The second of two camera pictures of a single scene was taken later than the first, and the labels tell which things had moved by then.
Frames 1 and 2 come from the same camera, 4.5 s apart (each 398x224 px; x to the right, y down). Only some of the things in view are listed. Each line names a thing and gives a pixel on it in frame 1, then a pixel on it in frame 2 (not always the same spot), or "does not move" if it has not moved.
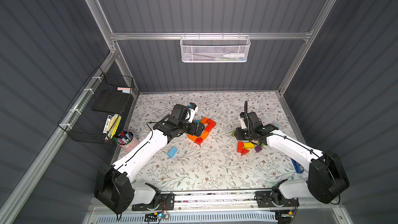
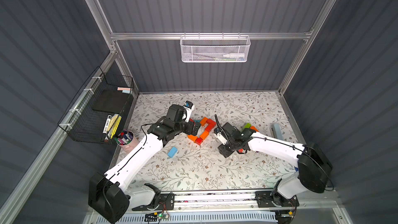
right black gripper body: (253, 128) to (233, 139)
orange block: (193, 138) does not move
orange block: (204, 134) does not move
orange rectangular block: (203, 120) does not move
